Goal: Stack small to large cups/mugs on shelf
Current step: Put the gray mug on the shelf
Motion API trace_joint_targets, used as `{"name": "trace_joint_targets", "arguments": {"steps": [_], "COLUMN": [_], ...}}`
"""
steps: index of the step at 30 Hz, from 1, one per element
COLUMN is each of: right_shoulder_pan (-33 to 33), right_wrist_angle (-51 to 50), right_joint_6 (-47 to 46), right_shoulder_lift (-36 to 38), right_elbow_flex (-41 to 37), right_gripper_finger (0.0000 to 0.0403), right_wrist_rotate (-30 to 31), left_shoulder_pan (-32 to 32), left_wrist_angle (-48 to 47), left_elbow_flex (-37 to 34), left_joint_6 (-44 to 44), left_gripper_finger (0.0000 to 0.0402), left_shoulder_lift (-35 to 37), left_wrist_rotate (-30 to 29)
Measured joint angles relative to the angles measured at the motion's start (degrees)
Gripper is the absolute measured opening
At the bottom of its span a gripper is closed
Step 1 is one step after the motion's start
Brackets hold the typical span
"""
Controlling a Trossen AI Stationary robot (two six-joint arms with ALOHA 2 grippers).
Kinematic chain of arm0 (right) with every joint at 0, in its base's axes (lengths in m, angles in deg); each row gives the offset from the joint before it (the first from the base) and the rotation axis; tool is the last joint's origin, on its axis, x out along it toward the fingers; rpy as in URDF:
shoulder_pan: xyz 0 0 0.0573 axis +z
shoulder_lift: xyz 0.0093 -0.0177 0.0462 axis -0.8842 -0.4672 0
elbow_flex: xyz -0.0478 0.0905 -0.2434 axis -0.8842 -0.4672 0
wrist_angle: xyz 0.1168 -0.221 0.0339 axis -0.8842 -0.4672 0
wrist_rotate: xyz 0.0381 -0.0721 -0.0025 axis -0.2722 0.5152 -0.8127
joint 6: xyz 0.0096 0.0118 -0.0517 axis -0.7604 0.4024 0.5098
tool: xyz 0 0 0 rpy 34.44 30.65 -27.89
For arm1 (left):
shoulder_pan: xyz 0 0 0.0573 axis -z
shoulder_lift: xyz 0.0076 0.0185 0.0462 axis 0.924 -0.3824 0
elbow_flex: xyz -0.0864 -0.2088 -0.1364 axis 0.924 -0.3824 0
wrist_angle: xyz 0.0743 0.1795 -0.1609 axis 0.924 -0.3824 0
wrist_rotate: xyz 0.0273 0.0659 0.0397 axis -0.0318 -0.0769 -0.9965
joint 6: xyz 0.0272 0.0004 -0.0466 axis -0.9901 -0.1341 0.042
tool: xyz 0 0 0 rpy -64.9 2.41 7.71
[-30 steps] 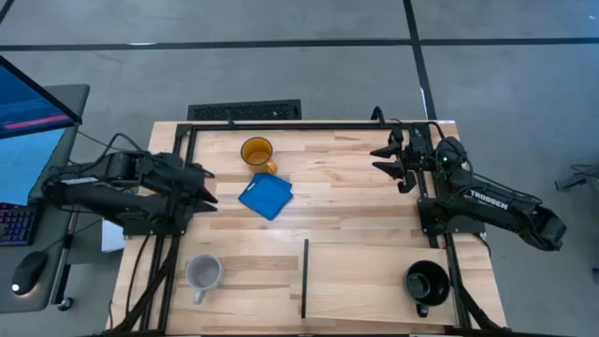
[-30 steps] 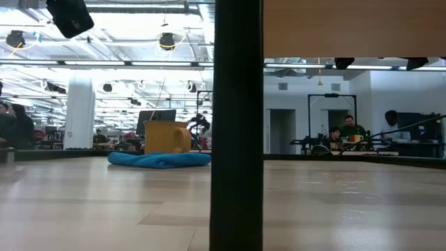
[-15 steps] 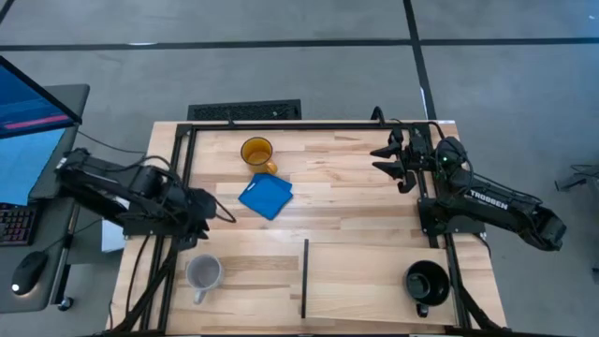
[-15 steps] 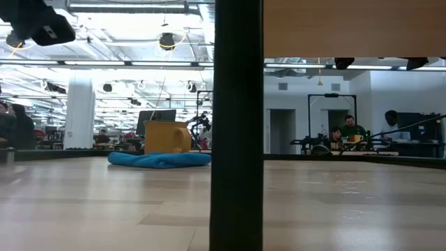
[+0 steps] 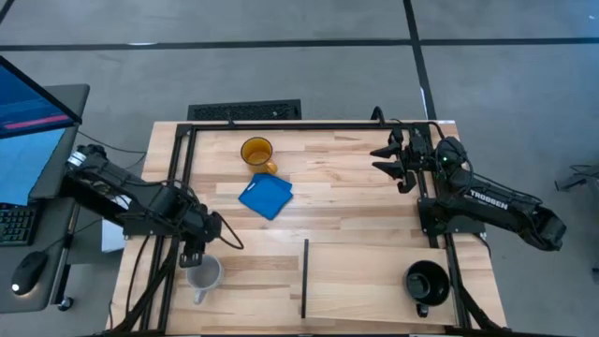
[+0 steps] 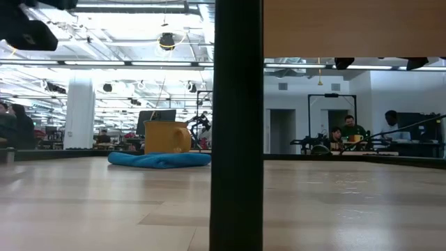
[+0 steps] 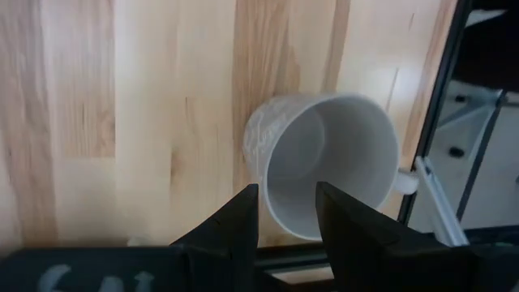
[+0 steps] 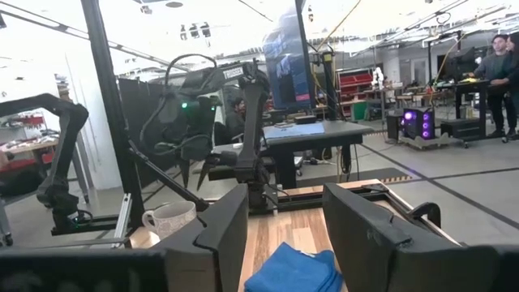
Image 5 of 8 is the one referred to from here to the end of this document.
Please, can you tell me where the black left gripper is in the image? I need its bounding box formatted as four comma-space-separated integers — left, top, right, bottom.
179, 208, 223, 269

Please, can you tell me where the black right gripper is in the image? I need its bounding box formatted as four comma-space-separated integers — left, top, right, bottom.
369, 125, 434, 195

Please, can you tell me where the grey floral mug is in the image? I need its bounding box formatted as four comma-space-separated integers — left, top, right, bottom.
185, 254, 225, 306

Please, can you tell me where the yellow mug with dark rim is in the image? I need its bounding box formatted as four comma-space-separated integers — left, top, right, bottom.
240, 136, 279, 176

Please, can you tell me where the black mug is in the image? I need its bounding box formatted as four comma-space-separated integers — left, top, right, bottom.
404, 259, 451, 319

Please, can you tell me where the white box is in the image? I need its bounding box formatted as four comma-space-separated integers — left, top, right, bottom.
101, 194, 132, 254

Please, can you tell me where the blue folded cloth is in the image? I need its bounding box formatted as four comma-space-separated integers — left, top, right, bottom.
237, 172, 295, 222

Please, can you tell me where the grey side desk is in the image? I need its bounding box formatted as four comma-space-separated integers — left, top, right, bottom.
0, 83, 91, 314

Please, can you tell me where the black floor vent grille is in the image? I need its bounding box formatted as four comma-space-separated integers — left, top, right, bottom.
186, 98, 303, 122

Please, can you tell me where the black computer mouse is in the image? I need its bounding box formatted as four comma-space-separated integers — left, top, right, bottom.
10, 250, 50, 296

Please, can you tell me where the black keyboard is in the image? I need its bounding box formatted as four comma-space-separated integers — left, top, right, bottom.
0, 203, 38, 248

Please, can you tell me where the computer monitor with blue screen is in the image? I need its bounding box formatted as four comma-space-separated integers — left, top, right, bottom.
0, 54, 84, 207

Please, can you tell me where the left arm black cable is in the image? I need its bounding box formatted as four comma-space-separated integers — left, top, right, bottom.
212, 212, 245, 251

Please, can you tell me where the black aluminium table frame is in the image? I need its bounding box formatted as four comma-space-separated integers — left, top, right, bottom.
105, 119, 509, 337

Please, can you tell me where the black diagonal frame strut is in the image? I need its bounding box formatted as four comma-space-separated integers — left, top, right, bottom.
457, 284, 501, 332

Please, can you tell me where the grey device with cables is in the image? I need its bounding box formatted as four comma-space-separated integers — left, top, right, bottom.
554, 163, 599, 193

